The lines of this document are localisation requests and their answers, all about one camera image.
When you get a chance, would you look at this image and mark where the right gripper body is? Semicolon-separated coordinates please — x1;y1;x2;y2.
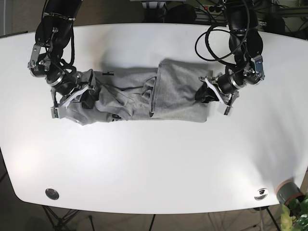
46;69;100;119

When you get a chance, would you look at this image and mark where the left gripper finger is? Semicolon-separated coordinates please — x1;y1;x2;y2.
197;77;224;104
222;92;239;116

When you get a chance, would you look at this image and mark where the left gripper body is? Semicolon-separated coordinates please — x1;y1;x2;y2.
200;58;265;117

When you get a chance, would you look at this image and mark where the light grey T-shirt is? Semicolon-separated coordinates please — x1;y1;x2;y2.
65;59;213;125

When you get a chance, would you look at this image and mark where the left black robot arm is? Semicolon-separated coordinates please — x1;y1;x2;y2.
195;0;265;115

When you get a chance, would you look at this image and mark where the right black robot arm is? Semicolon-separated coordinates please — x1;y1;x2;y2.
27;0;100;118

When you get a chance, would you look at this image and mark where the right metal table grommet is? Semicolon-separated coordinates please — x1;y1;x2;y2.
254;188;268;201

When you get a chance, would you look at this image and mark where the metal table grommet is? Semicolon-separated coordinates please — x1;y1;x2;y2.
45;188;59;200
254;188;268;201

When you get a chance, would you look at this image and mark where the left metal table grommet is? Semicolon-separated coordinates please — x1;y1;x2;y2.
45;188;59;200

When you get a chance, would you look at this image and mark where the grey plant pot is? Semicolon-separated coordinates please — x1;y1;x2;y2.
275;179;305;205

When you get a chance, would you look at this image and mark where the green plant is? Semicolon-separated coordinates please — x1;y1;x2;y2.
281;194;308;231

